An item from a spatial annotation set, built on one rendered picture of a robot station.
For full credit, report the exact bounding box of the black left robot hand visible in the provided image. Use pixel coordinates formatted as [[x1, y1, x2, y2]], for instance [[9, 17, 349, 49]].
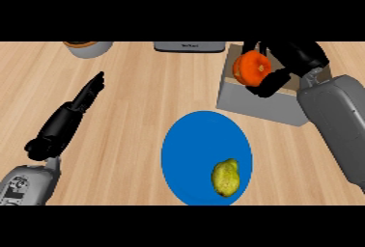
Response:
[[22, 70, 106, 162]]

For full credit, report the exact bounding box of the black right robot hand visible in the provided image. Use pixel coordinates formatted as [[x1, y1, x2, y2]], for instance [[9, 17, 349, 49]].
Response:
[[241, 41, 331, 98]]

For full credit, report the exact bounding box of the orange squash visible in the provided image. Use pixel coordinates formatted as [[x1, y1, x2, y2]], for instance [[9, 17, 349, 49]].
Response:
[[230, 50, 273, 88]]

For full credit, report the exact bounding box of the grey cardboard box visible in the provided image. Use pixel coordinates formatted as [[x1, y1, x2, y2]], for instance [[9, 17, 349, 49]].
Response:
[[216, 42, 334, 127]]

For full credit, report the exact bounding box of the blue plate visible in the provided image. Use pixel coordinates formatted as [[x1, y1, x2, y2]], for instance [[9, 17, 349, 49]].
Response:
[[159, 110, 254, 206]]

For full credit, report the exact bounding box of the dark grey appliance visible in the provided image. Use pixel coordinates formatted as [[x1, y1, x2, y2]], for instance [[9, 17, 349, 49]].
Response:
[[152, 41, 226, 54]]

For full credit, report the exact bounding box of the grey pot with brown contents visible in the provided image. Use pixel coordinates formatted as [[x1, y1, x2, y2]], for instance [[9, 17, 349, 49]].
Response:
[[62, 41, 114, 60]]

